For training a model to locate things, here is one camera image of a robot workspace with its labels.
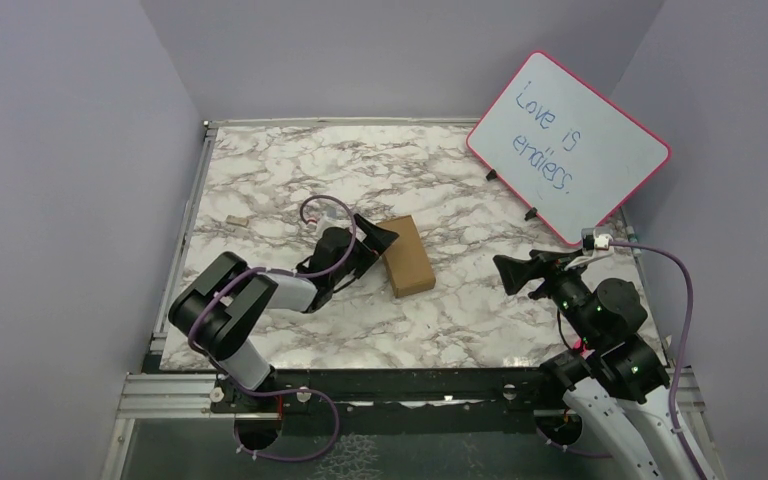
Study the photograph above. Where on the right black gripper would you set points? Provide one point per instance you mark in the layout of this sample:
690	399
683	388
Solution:
516	271

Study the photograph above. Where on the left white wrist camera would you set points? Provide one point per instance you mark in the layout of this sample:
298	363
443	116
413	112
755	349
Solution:
333	216

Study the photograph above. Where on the green capped marker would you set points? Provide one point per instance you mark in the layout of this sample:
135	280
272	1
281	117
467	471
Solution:
633	238

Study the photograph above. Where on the brown cardboard box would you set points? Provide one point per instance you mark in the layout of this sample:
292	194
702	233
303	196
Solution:
406	261

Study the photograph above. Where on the pink framed whiteboard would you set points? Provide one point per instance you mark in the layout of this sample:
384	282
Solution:
563	148

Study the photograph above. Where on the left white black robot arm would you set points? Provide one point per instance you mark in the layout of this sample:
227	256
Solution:
220	308

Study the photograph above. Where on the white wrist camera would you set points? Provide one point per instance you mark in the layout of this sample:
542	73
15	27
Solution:
333	216
596	245

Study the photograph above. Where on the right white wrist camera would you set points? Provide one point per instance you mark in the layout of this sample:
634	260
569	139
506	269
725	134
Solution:
596	245

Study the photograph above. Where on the black whiteboard clip lower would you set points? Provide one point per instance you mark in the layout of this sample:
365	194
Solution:
531	214

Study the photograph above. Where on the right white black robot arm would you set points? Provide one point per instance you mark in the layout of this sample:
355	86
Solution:
615	383

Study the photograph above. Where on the pink marker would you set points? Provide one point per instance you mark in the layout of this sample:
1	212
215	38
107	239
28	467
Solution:
581	346

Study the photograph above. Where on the aluminium table frame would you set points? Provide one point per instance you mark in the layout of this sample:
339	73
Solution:
386	168

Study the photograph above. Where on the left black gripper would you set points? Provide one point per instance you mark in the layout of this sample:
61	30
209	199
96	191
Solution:
375	242

